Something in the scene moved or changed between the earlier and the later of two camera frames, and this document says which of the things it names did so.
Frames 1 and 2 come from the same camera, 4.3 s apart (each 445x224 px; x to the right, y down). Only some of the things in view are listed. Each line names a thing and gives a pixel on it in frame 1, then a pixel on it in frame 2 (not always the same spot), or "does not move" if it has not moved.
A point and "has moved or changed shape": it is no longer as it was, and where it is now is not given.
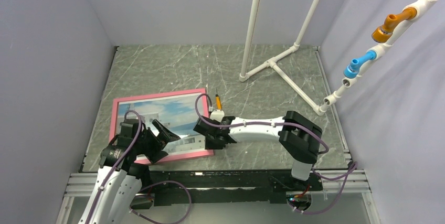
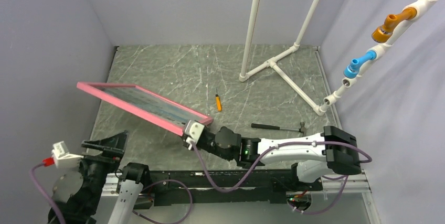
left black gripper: (163, 137) -> (113, 147)
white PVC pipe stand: (411, 12) does not move
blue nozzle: (351, 71) does not move
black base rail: (192, 187) does not move
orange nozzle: (381, 34) does not move
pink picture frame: (179, 110) has moved or changed shape
